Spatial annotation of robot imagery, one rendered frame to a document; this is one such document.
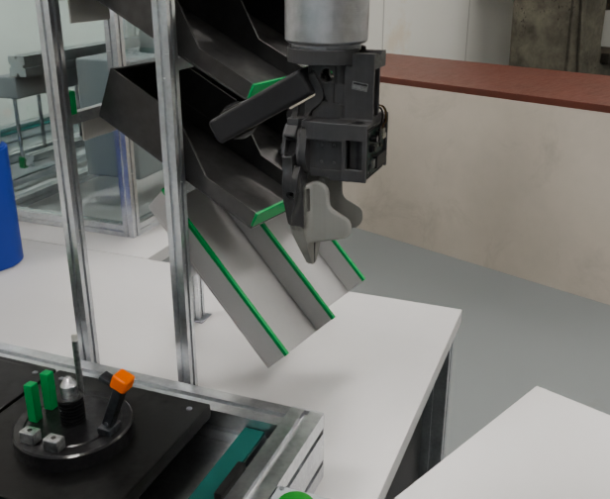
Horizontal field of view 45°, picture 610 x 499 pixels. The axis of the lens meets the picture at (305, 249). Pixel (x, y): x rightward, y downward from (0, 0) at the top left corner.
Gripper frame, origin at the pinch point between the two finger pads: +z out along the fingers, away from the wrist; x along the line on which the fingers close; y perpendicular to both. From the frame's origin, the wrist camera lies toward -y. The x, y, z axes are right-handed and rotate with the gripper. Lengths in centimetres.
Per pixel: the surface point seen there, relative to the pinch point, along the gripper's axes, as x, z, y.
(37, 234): 74, 37, -102
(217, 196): 16.0, 1.1, -18.5
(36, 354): 10, 27, -47
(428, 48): 566, 41, -112
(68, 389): -5.8, 19.3, -27.2
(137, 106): 18.3, -9.2, -31.0
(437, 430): 65, 63, 4
